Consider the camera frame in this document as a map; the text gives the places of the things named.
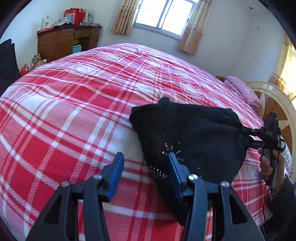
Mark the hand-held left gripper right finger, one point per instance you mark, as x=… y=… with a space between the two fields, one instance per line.
x=174 y=176

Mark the person's right hand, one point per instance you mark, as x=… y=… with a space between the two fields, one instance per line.
x=263 y=164

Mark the teal box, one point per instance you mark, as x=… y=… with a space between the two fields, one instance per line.
x=76 y=48

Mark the red plastic bag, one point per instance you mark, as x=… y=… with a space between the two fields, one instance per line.
x=24 y=70

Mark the black chair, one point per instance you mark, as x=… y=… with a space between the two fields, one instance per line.
x=8 y=64

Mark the window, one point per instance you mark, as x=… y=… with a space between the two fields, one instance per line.
x=161 y=16

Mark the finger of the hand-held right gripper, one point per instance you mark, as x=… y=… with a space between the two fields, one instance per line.
x=256 y=144
x=252 y=131

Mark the striped pillow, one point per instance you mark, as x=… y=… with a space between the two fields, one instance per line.
x=288 y=160

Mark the brown wooden desk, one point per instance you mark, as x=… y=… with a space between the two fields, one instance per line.
x=50 y=46

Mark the person's right forearm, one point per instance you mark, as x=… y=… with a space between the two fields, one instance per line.
x=284 y=204

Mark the floral bag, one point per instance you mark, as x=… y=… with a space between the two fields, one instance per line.
x=37 y=61

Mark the pink pillow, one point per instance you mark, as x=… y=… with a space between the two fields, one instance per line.
x=242 y=90

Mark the red plaid bed cover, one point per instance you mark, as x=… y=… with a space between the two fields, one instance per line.
x=69 y=104

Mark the red gift bag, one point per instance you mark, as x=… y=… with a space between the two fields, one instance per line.
x=74 y=15

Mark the black pants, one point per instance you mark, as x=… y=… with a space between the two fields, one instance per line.
x=196 y=134

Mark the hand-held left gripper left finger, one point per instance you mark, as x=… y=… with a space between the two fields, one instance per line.
x=114 y=178

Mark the yellow curtain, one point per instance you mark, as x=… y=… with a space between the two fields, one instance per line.
x=286 y=69

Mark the beige patterned curtain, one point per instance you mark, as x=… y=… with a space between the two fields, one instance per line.
x=194 y=34
x=124 y=18

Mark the cream and wood headboard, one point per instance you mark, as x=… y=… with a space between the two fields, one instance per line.
x=268 y=102

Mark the white card box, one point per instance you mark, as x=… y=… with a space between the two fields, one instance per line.
x=47 y=22

